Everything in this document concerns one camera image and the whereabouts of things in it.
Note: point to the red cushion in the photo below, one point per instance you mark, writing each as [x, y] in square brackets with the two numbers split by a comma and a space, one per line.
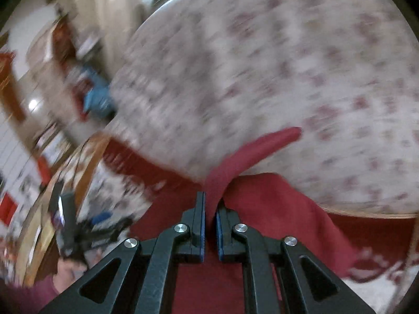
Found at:
[278, 209]

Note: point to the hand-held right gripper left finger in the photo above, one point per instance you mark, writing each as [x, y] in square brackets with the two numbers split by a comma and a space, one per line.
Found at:
[203, 235]

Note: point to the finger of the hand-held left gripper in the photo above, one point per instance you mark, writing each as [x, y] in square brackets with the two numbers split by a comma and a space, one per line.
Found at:
[121, 226]
[101, 217]

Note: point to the curved wooden furniture frame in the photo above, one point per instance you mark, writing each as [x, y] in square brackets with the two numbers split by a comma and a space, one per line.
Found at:
[90, 166]

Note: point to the blue cloth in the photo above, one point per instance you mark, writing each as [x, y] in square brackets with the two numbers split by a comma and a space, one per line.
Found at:
[96, 96]

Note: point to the person's left hand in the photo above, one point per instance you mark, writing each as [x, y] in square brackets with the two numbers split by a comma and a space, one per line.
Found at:
[70, 271]

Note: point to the floral white pillow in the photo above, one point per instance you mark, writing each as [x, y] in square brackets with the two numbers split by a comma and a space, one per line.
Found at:
[262, 72]

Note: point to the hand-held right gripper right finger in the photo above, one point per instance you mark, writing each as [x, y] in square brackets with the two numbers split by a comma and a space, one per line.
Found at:
[218, 238]

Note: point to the red and white patterned blanket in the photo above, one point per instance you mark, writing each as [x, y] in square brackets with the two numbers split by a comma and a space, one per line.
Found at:
[147, 176]

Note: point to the beige curtain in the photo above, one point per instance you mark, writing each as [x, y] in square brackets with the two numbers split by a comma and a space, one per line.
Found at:
[98, 13]

